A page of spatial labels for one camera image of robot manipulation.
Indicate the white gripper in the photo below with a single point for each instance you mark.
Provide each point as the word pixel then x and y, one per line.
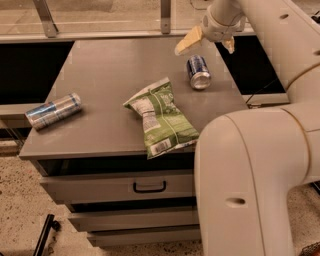
pixel 218 29

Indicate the blue pepsi can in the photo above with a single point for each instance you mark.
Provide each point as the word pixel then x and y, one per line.
pixel 199 75

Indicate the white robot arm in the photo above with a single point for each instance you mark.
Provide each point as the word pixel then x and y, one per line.
pixel 247 161

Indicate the silver blue energy drink can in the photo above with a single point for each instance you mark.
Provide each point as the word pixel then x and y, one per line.
pixel 54 111

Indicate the green chip bag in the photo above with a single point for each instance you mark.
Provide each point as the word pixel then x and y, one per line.
pixel 165 127

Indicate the bottom grey drawer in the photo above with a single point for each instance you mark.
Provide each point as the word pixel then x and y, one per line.
pixel 143 236

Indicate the grey drawer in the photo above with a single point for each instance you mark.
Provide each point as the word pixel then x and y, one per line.
pixel 143 236
pixel 134 219
pixel 116 187

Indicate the top grey drawer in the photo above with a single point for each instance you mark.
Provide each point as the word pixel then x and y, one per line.
pixel 116 187

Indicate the middle grey drawer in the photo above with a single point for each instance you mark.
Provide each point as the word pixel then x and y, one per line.
pixel 134 219

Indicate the black stand leg left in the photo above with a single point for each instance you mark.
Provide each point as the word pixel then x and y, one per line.
pixel 50 224

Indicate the middle metal window bracket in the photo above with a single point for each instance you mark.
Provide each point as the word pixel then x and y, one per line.
pixel 165 16

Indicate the metal window bracket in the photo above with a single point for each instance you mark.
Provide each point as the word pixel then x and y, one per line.
pixel 48 24
pixel 165 16

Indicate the black drawer handle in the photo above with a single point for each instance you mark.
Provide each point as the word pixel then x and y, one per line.
pixel 149 188

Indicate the left metal window bracket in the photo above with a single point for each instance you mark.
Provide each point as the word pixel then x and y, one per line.
pixel 48 24

